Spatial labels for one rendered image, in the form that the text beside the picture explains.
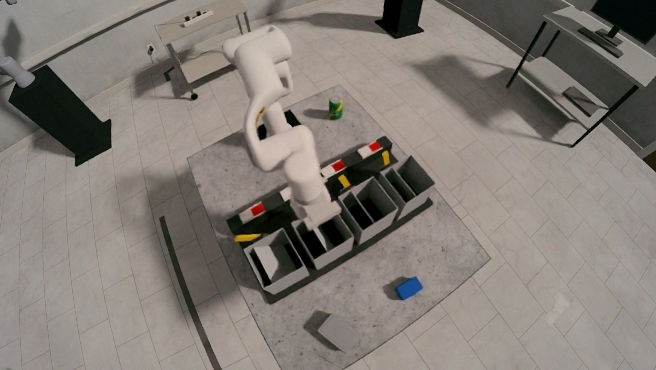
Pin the green drink can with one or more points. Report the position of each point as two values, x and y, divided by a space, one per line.
335 107

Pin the blue plastic box with latch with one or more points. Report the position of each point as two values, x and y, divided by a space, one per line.
409 288

